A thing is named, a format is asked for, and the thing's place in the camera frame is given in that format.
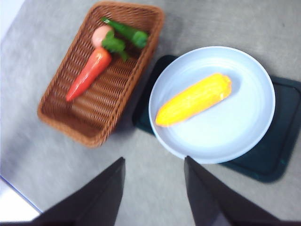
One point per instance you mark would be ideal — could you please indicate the orange carrot with green leaves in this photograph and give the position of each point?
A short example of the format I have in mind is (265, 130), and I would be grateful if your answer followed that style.
(90, 70)

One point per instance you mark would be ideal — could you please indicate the green pepper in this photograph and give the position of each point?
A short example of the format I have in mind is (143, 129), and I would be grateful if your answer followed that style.
(131, 35)

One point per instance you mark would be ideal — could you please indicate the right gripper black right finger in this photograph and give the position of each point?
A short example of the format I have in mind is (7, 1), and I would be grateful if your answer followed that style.
(211, 202)

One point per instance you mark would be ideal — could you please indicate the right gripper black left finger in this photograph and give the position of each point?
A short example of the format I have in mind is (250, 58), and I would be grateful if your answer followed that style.
(94, 204)

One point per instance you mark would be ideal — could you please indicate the blue round plate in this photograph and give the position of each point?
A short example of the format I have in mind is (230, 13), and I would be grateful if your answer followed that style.
(223, 136)

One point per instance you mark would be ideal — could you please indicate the pink peach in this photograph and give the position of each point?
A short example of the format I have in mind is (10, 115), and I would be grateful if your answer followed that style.
(98, 35)

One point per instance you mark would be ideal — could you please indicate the yellow corn cob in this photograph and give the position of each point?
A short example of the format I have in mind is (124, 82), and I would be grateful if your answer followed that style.
(192, 101)

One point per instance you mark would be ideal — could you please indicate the brown wicker basket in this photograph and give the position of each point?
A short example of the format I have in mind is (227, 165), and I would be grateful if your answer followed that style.
(98, 106)

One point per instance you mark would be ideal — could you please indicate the black rectangular tray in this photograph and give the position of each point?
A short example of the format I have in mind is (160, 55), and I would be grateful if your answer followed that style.
(287, 117)

